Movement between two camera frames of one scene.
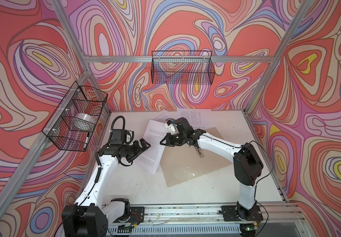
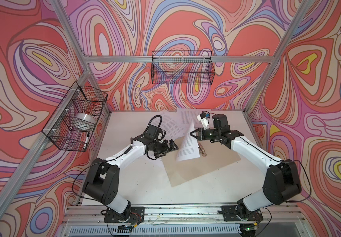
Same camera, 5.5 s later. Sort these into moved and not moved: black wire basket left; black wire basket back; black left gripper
Moved: black left gripper
Not moved: black wire basket left; black wire basket back
